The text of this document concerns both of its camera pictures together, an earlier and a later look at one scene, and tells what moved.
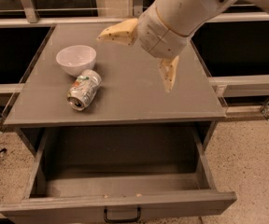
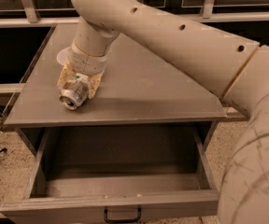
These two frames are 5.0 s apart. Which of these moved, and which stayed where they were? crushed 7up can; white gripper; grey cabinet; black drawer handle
Moved: crushed 7up can; white gripper
Stayed: grey cabinet; black drawer handle
